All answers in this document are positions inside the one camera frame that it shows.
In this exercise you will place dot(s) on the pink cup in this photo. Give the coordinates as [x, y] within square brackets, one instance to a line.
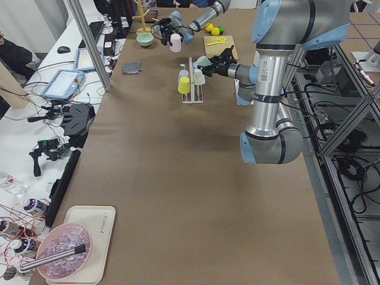
[175, 44]

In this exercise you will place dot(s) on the light green cup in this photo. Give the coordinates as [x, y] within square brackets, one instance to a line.
[203, 61]

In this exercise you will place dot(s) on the white cup on rack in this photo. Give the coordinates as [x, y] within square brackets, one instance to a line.
[199, 77]

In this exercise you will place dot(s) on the pale blue cup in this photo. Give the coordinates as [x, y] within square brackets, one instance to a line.
[183, 73]

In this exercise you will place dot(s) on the white cup holder rack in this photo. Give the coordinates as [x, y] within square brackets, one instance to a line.
[195, 95]

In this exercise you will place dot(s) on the yellow cup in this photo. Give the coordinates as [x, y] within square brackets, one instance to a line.
[184, 85]

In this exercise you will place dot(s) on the wooden cutting board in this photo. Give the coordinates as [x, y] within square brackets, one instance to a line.
[215, 50]

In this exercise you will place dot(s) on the green bowl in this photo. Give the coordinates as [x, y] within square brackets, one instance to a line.
[145, 39]

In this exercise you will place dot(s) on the wooden mug tree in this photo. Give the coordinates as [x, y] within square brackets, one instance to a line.
[143, 8]

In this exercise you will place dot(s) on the yellow lemon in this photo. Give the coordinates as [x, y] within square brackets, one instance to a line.
[209, 27]

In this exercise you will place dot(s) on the grey folded cloth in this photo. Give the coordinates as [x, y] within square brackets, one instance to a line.
[131, 68]

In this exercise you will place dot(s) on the black keyboard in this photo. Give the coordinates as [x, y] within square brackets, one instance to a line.
[96, 29]

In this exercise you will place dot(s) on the black computer mouse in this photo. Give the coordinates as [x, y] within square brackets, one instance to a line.
[63, 49]

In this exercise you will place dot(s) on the teach pendant tablet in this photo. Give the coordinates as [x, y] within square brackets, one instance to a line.
[63, 84]

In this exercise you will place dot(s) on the person in black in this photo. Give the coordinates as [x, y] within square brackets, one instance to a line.
[16, 57]

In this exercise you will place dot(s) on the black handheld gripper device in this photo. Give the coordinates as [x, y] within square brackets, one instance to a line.
[52, 148]

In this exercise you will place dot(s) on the black bar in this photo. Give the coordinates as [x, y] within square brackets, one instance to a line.
[59, 188]

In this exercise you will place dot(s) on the cream plastic tray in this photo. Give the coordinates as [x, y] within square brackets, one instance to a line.
[98, 220]

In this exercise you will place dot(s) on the plastic water bottle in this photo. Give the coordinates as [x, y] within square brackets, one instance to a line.
[11, 184]

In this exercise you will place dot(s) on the purple label bottle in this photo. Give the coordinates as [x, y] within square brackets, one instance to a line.
[25, 247]
[34, 207]

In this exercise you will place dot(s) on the pink bowl of ice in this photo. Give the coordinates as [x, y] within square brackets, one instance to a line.
[64, 237]

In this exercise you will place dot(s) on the aluminium frame post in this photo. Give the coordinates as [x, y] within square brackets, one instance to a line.
[87, 36]

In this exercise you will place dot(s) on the black stand bracket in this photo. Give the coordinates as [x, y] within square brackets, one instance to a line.
[76, 123]

